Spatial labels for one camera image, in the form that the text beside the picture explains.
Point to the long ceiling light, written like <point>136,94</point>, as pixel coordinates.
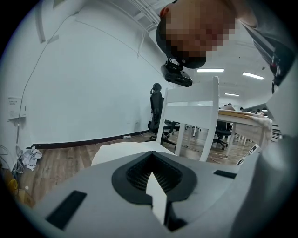
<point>232,94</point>
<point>210,70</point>
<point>253,75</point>

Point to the black head mount band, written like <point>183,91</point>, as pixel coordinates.
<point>163,44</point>

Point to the pale cloth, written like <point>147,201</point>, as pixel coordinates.
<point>263,119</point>

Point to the clear plastic bottle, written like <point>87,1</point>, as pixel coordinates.
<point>126,137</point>

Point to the person's grey top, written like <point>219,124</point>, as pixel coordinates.
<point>270,30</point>

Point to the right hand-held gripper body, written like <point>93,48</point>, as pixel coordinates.
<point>272,186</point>

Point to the black head-mounted camera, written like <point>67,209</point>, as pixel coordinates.
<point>177,75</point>

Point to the pile of crumpled white paper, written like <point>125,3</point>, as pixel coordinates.
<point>31,156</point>

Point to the white wall box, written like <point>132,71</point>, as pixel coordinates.
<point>15,108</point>

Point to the white table with wooden top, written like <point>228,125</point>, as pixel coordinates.
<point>235,115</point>

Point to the white wooden chair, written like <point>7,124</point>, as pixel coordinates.
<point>188,95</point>

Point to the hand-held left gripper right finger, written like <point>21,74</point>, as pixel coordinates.
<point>209,197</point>

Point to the person's head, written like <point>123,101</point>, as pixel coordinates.
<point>198,25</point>

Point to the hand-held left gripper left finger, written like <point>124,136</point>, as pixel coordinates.
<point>97,209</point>

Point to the black office chair with headrest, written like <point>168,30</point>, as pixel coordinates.
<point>155,104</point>

